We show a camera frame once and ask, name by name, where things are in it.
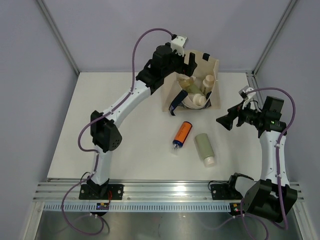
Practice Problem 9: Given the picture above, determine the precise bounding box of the aluminium frame post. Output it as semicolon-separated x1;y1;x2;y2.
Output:
251;0;300;77
34;0;81;77

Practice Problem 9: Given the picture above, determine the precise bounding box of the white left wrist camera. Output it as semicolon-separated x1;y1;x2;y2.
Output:
170;35;189;57

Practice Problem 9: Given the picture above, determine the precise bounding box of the slotted white cable duct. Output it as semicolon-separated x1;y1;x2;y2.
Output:
43;201;235;213

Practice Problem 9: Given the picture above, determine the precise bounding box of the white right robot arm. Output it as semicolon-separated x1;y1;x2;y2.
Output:
216;96;298;223

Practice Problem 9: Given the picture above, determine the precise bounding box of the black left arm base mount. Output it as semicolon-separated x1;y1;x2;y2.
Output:
78;183;124;200

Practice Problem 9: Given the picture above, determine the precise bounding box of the sage green bottle white cap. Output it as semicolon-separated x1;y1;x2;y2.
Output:
194;133;215;167

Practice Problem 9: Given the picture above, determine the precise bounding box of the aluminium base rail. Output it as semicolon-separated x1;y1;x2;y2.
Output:
32;178;305;203

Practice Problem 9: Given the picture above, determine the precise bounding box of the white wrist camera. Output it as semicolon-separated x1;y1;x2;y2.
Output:
170;35;189;57
238;85;256;109

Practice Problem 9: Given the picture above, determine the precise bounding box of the left aluminium frame post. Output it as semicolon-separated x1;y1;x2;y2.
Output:
34;0;81;77

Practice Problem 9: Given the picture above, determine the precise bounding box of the small sage green bottle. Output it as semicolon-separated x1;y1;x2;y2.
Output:
185;84;203;95

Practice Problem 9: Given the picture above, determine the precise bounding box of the beige canvas tote bag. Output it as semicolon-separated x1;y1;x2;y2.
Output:
160;50;221;115

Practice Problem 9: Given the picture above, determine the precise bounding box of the white cream bottle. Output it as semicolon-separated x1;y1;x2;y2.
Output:
201;74;216;94

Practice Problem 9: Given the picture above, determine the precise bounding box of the right aluminium frame post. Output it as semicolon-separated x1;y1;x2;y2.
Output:
251;0;300;77

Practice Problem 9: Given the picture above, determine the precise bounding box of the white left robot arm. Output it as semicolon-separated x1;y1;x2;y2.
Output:
85;44;198;200

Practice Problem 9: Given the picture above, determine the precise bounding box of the orange blue spray bottle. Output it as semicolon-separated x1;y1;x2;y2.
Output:
172;121;193;156

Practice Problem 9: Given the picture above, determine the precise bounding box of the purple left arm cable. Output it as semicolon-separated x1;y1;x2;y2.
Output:
61;27;176;236

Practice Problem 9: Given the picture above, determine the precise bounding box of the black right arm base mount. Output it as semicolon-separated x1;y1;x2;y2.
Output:
208;180;239;200

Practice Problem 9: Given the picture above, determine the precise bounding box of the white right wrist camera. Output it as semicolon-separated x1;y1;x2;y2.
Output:
238;85;256;109

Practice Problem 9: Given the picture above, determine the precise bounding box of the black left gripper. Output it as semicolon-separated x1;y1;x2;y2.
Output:
161;47;196;78

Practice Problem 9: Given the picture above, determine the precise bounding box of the cream bottle with round cap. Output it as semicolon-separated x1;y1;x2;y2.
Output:
189;93;207;106

